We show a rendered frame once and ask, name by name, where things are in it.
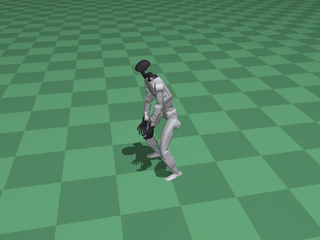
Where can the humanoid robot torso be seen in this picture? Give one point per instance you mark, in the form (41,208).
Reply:
(168,111)

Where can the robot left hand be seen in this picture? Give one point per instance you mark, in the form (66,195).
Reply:
(149,132)

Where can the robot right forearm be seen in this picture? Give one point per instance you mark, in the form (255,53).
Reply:
(146,113)

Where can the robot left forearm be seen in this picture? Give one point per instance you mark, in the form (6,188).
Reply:
(155,115)

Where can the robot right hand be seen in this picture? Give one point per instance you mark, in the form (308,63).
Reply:
(143,126)

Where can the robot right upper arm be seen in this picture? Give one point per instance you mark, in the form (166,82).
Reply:
(148,98)

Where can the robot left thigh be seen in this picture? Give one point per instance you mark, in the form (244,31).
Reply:
(167,134)

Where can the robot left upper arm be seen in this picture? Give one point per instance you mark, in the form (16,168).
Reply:
(159,92)

